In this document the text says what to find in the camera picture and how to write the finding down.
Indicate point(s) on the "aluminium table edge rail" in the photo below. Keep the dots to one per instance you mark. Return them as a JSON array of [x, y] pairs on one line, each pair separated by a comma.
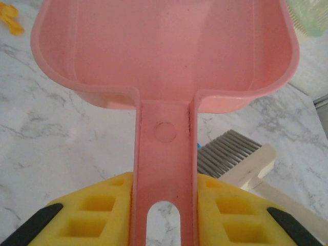
[[322, 102]]

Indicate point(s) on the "translucent green bin liner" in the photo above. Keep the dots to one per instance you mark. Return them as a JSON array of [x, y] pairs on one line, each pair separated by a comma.
[[317, 18]]

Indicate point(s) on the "small blue paper scrap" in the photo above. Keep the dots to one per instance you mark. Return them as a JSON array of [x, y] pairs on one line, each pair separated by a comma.
[[199, 146]]

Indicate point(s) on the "cream plastic waste bin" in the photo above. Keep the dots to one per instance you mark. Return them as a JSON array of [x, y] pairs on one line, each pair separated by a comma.
[[298, 25]]

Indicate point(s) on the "orange paper scrap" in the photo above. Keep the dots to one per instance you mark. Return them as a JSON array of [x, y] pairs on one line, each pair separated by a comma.
[[11, 23]]

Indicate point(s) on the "cream hand brush grey bristles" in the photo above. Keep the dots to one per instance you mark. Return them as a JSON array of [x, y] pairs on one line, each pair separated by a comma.
[[256, 164]]

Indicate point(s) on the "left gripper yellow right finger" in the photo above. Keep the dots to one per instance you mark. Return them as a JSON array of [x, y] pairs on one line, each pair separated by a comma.
[[207, 220]]

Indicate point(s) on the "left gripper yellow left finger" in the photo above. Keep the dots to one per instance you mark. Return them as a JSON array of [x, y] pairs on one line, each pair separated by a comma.
[[120, 220]]

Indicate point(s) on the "pink plastic dustpan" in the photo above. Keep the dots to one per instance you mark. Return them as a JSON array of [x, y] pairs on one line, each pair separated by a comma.
[[164, 51]]

